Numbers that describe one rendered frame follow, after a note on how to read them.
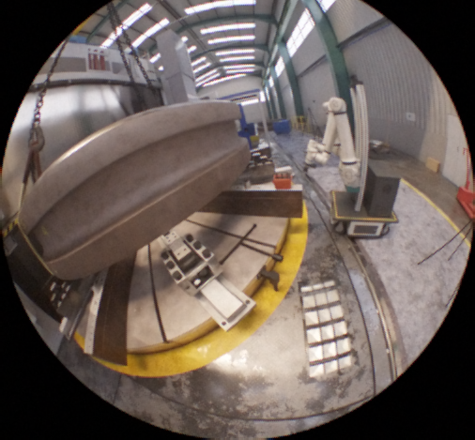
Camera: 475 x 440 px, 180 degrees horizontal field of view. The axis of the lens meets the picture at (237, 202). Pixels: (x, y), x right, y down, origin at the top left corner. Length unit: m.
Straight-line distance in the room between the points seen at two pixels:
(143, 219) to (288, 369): 1.63
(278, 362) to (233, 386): 0.42
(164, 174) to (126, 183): 0.33
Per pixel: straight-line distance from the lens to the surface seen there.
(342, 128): 1.40
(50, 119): 3.98
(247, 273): 1.39
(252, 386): 1.51
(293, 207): 1.76
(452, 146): 6.15
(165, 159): 1.30
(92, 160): 1.15
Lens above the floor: 1.47
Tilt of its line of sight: 29 degrees down
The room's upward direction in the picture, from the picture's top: 16 degrees counter-clockwise
